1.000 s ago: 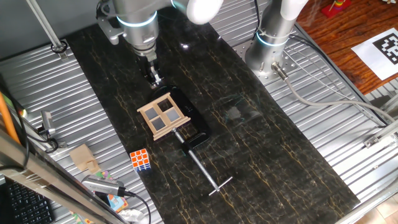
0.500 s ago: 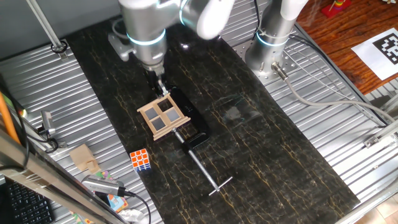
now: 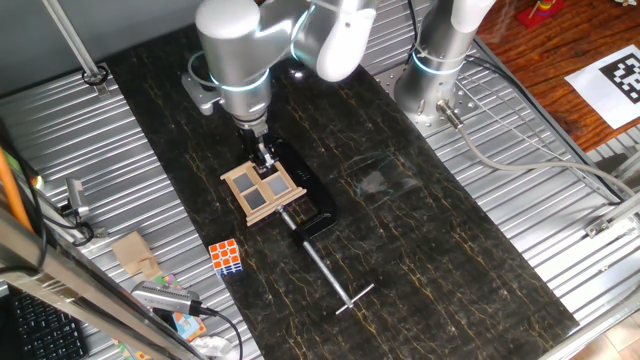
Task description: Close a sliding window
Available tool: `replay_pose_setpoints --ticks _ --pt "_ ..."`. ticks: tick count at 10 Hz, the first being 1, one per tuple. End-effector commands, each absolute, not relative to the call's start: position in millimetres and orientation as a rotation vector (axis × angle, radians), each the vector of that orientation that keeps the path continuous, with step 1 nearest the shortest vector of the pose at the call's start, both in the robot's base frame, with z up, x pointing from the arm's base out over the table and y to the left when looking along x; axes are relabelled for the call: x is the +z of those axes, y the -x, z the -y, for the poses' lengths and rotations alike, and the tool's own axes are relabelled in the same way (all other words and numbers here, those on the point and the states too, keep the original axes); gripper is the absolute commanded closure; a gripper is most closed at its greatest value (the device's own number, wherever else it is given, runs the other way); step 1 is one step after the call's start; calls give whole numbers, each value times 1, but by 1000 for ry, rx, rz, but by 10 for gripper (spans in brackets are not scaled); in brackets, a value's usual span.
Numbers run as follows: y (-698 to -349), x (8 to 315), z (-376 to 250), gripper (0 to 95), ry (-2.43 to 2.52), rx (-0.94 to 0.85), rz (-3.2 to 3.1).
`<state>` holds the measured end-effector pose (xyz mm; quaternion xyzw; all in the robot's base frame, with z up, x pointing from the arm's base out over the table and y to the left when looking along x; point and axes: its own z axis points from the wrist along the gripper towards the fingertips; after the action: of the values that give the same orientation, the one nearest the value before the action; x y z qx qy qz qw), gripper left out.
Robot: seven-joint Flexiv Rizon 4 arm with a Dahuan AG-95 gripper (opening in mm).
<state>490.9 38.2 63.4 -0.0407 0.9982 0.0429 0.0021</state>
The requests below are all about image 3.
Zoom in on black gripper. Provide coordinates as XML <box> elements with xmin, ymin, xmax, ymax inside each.
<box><xmin>239</xmin><ymin>127</ymin><xmax>277</xmax><ymax>175</ymax></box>

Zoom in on small wooden sliding window model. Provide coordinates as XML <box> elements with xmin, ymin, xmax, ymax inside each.
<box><xmin>219</xmin><ymin>158</ymin><xmax>308</xmax><ymax>227</ymax></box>

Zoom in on black C-clamp with steel screw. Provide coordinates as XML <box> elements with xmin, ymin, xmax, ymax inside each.
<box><xmin>269</xmin><ymin>137</ymin><xmax>375</xmax><ymax>316</ymax></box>

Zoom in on orange and white Rubik's cube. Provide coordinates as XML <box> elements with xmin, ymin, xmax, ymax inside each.
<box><xmin>208</xmin><ymin>238</ymin><xmax>245</xmax><ymax>277</ymax></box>

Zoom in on black marble pattern mat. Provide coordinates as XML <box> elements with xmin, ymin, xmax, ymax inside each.
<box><xmin>106</xmin><ymin>9</ymin><xmax>580</xmax><ymax>360</ymax></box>

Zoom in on small wooden house block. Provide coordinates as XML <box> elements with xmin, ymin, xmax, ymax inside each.
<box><xmin>110</xmin><ymin>230</ymin><xmax>164</xmax><ymax>280</ymax></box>

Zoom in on colourful picture cards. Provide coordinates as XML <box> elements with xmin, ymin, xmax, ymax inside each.
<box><xmin>152</xmin><ymin>273</ymin><xmax>207</xmax><ymax>342</ymax></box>

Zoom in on crumpled white wrapper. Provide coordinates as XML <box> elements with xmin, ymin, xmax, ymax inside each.
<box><xmin>191</xmin><ymin>334</ymin><xmax>234</xmax><ymax>359</ymax></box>

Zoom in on slanted metal pole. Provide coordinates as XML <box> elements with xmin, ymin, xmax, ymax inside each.
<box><xmin>42</xmin><ymin>0</ymin><xmax>111</xmax><ymax>97</ymax></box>

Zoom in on orange pole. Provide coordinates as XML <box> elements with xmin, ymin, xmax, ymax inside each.
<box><xmin>0</xmin><ymin>147</ymin><xmax>34</xmax><ymax>234</ymax></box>

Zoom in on black keyboard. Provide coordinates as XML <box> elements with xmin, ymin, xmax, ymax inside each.
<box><xmin>9</xmin><ymin>289</ymin><xmax>89</xmax><ymax>360</ymax></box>

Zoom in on brown wooden table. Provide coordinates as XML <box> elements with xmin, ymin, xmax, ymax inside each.
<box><xmin>474</xmin><ymin>0</ymin><xmax>640</xmax><ymax>154</ymax></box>

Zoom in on white paper with black marker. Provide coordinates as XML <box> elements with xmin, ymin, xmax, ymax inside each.
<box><xmin>564</xmin><ymin>44</ymin><xmax>640</xmax><ymax>130</ymax></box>

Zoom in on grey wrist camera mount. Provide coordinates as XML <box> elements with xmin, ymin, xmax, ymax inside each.
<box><xmin>181</xmin><ymin>72</ymin><xmax>225</xmax><ymax>116</ymax></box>

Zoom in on thin grey wrist cable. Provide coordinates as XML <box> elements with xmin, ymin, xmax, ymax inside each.
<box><xmin>187</xmin><ymin>49</ymin><xmax>221</xmax><ymax>90</ymax></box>

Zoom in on silver depth camera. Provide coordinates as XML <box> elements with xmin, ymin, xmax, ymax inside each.
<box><xmin>130</xmin><ymin>280</ymin><xmax>204</xmax><ymax>317</ymax></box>

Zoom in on black camera cable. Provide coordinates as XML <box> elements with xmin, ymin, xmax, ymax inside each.
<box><xmin>199</xmin><ymin>305</ymin><xmax>245</xmax><ymax>360</ymax></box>

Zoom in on black cable ring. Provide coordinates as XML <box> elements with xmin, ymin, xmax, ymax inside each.
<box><xmin>81</xmin><ymin>63</ymin><xmax>110</xmax><ymax>87</ymax></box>

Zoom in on small grey mounted camera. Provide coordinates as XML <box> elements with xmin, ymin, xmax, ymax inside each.
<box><xmin>59</xmin><ymin>177</ymin><xmax>91</xmax><ymax>219</ymax></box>

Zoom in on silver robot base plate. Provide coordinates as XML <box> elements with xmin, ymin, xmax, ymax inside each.
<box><xmin>374</xmin><ymin>64</ymin><xmax>482</xmax><ymax>139</ymax></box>

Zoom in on steel frame beam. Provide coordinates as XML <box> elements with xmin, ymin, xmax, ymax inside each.
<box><xmin>0</xmin><ymin>207</ymin><xmax>209</xmax><ymax>360</ymax></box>

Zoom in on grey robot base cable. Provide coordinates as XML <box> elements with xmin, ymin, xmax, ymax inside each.
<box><xmin>437</xmin><ymin>99</ymin><xmax>636</xmax><ymax>199</ymax></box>

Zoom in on red ring stacking toy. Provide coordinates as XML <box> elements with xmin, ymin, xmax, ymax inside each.
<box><xmin>516</xmin><ymin>0</ymin><xmax>566</xmax><ymax>30</ymax></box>

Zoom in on aluminium corner bracket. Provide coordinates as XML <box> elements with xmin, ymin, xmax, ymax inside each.
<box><xmin>584</xmin><ymin>192</ymin><xmax>640</xmax><ymax>239</ymax></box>

